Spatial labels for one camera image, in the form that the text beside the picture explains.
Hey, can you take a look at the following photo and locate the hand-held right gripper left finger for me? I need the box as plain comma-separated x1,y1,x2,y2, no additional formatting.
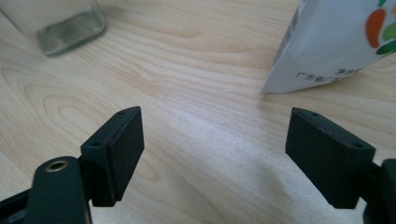
78,105,146,208

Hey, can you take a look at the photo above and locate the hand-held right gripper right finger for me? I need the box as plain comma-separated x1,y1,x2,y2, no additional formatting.
285,106,377,210

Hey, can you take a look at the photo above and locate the white printed bag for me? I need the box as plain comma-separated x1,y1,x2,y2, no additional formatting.
261,0,396,95

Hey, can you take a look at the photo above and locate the glass jar with black lid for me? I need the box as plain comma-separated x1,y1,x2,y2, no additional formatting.
0,0,107,58

